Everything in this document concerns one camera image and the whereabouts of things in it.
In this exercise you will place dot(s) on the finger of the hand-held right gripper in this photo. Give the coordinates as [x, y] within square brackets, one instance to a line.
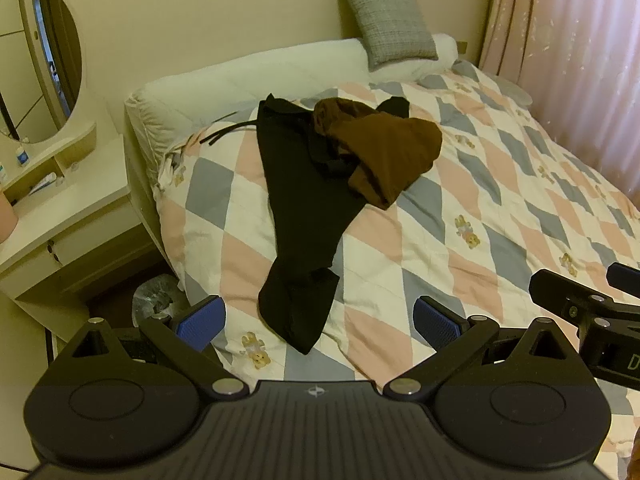
[625, 275]
[560, 290]

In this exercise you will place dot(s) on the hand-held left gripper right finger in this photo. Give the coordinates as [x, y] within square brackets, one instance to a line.
[435, 327]

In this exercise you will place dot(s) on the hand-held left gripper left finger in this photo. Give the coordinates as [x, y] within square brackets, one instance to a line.
[200, 322]

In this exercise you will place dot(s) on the brown garment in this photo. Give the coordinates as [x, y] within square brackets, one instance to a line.
[390, 150]

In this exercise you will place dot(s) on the trash bin with plastic bag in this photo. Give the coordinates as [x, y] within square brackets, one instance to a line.
[155, 297]

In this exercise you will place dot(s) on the black pants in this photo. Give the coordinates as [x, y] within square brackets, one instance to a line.
[300, 200]

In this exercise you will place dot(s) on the cream vanity table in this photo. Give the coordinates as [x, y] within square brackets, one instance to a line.
[75, 220]

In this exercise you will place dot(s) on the drawer keys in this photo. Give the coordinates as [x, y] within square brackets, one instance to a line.
[51, 250]

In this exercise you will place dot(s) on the white tube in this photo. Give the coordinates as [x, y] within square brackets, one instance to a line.
[42, 183]

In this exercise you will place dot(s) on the pink curtain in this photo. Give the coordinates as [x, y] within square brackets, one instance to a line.
[565, 60]

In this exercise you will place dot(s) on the small white bottle blue label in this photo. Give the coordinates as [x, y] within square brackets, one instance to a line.
[21, 157]

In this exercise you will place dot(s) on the white long pillow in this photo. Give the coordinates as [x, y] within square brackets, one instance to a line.
[225, 80]

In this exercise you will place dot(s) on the grey checked cushion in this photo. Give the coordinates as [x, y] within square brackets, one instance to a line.
[390, 20]

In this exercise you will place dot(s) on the beige bed frame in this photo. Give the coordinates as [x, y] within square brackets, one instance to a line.
[142, 185]

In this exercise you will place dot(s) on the round wall mirror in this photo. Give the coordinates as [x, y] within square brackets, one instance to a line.
[45, 60]

